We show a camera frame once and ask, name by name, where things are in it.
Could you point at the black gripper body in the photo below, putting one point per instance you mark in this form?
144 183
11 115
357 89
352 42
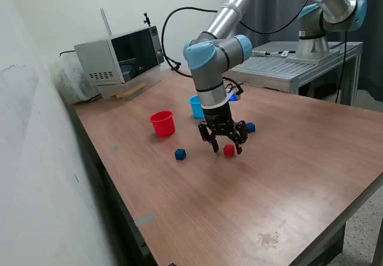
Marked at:
220 122

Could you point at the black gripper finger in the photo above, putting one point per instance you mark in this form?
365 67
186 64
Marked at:
241 134
206 133

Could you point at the dark blue cube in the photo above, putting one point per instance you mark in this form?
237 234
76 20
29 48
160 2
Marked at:
180 154
252 127

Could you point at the red cube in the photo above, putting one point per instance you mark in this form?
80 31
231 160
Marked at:
229 150

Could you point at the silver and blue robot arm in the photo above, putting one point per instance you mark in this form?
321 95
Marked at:
209 77

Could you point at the blue plastic cup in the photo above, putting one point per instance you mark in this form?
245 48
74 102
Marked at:
196 107

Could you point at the red plastic cup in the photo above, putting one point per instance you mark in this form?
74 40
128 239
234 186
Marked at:
163 125

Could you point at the aluminium slotted robot stand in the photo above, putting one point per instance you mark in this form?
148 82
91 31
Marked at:
269 68

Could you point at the small silver metal box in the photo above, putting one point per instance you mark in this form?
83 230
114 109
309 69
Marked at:
261 52

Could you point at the light wooden stick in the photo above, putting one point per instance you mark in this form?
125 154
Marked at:
133 90

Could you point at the white warning tag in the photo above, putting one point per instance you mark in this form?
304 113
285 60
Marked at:
285 52

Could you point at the aluminium robot mounting plate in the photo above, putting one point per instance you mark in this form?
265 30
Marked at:
302 61

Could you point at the large grey tape strip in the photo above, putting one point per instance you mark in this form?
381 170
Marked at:
144 219

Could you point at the silver microwave oven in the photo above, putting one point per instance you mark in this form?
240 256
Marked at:
98 59

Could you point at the thin metal rod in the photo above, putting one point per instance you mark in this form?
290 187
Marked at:
106 22

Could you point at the clear plastic bag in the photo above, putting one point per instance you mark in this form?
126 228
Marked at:
64 80

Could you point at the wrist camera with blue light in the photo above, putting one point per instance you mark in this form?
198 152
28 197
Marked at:
235 95

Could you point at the small black camera mount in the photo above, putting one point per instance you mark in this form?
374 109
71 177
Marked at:
147 19

